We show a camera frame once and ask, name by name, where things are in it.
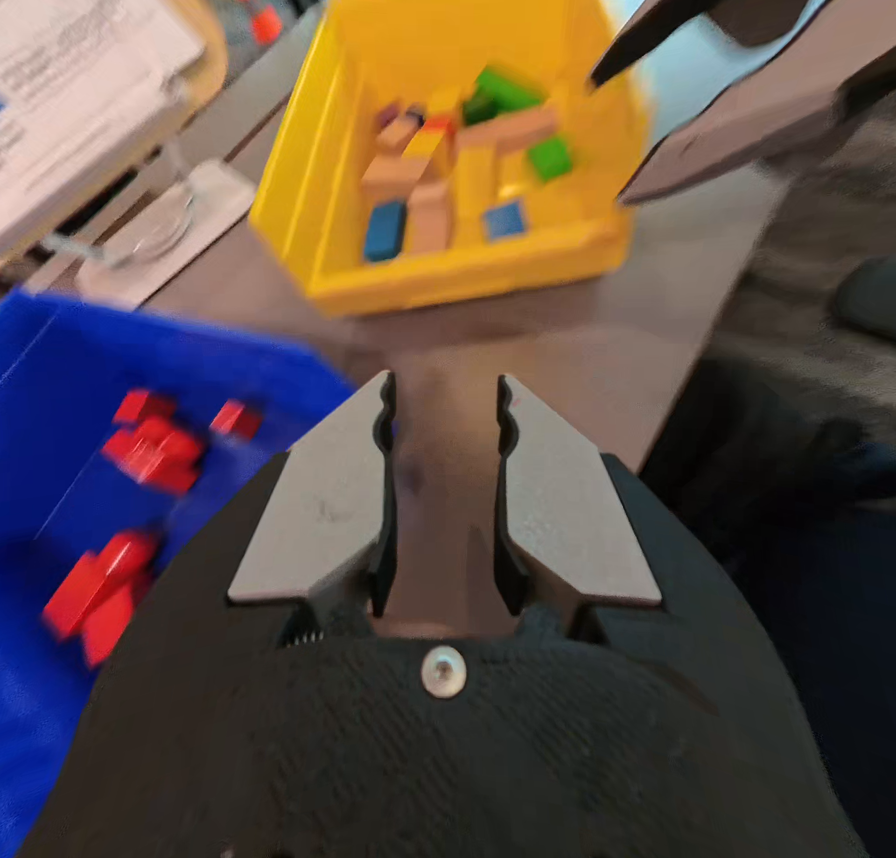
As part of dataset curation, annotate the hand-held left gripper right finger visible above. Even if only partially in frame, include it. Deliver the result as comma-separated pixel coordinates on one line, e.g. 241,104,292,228
493,373,665,617

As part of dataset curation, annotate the blue plastic bin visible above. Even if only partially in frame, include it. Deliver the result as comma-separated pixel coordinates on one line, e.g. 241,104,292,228
0,287,365,852

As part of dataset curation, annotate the orange traffic cone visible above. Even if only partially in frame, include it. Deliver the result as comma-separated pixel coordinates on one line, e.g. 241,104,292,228
220,0,284,45

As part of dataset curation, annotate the pile of coloured wooden blocks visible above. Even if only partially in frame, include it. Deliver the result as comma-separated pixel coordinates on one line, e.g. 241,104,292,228
360,67,575,264

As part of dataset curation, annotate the instruction sheet on stand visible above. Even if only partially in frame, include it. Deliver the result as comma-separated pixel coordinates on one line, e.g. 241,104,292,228
0,0,231,257

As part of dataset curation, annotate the red wooden cube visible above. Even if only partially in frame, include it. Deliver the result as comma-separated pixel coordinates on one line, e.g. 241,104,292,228
210,399,265,443

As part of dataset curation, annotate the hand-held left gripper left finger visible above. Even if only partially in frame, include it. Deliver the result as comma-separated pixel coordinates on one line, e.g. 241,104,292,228
226,370,399,617

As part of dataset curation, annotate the person's right leg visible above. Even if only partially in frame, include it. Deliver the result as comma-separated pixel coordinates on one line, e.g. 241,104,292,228
640,357,896,858

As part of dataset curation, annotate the white stand base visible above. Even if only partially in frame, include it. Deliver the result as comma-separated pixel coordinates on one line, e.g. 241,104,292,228
73,158,256,309

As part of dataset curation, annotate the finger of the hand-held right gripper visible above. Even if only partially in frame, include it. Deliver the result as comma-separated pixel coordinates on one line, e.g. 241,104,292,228
616,0,896,206
587,0,778,92

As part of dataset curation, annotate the blue half-round wooden piece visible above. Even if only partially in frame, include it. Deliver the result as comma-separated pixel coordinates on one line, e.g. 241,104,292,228
363,200,408,264

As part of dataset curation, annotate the red one-stud plastic brick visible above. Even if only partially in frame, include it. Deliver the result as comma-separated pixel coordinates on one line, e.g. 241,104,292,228
41,529,163,670

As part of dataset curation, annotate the yellow plastic bin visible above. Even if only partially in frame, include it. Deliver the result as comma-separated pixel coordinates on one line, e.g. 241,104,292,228
248,0,652,316

